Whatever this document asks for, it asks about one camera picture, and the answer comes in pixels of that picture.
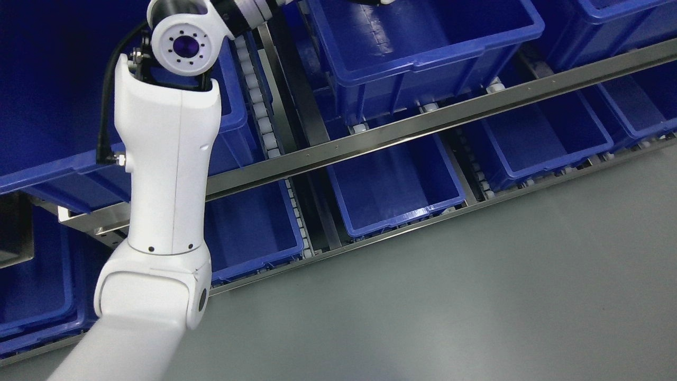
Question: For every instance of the blue bin lower left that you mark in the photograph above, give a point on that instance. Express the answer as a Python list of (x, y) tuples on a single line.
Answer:
[(51, 296)]

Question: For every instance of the blue bin under arm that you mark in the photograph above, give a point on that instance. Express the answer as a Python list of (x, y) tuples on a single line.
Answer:
[(251, 231)]

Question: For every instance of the blue bin far right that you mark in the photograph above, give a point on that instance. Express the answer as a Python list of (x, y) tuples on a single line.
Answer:
[(636, 107)]

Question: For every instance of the blue bin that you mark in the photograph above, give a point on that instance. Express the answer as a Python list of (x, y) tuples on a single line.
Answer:
[(636, 107), (396, 186), (383, 59), (536, 140), (577, 33), (51, 296), (54, 55)]

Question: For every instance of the blue bin lower middle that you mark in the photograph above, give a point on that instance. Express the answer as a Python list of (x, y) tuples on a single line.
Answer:
[(396, 186)]

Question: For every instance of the blue bin lower right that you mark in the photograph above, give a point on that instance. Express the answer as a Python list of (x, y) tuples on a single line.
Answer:
[(536, 140)]

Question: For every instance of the blue bin upper left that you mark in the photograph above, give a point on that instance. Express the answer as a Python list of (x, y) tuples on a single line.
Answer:
[(54, 55)]

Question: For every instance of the metal shelf rack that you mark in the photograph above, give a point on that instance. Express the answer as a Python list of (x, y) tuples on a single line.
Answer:
[(304, 168)]

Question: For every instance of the blue bin upper middle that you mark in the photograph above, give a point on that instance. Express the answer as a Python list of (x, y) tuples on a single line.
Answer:
[(383, 59)]

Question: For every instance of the blue bin upper right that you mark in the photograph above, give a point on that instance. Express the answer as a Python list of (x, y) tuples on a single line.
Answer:
[(577, 33)]

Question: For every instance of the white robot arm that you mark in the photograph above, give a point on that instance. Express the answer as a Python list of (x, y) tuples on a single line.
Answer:
[(161, 113)]

